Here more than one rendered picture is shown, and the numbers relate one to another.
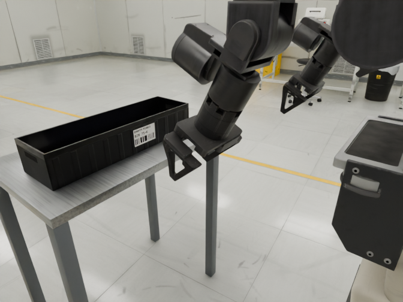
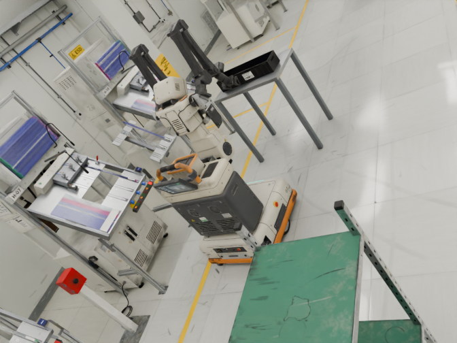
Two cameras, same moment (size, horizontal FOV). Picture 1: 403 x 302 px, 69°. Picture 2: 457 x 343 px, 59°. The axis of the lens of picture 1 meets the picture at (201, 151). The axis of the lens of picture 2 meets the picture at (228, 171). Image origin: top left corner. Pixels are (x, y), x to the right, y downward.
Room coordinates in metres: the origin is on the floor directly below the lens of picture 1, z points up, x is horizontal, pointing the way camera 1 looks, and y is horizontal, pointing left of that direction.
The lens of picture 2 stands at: (0.83, -3.16, 1.98)
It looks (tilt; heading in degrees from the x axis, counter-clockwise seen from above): 28 degrees down; 100
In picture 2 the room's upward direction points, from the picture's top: 40 degrees counter-clockwise
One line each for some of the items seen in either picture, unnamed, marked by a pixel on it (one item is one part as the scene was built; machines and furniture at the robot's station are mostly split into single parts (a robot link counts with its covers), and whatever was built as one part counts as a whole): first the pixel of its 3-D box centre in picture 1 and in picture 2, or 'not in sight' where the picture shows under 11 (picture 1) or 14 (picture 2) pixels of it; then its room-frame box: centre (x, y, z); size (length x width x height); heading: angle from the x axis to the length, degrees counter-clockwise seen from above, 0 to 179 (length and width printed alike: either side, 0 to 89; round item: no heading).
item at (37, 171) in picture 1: (117, 133); (247, 71); (0.94, 0.29, 0.86); 0.57 x 0.17 x 0.11; 142
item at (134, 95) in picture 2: not in sight; (164, 121); (-0.12, 1.28, 0.65); 1.01 x 0.73 x 1.29; 149
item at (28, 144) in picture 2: not in sight; (25, 147); (-0.90, 0.11, 1.52); 0.51 x 0.13 x 0.27; 59
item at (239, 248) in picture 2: not in sight; (229, 249); (0.09, -0.84, 0.23); 0.41 x 0.02 x 0.08; 142
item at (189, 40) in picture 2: not in sight; (196, 50); (0.72, -0.34, 1.40); 0.11 x 0.06 x 0.43; 142
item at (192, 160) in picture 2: not in sight; (186, 169); (0.20, -0.66, 0.87); 0.23 x 0.15 x 0.11; 142
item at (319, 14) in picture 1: (313, 24); not in sight; (4.91, -1.73, 1.03); 0.44 x 0.37 x 0.46; 64
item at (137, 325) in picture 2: not in sight; (101, 303); (-1.01, -0.73, 0.39); 0.24 x 0.24 x 0.78; 59
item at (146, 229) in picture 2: not in sight; (115, 243); (-1.03, 0.13, 0.31); 0.70 x 0.65 x 0.62; 59
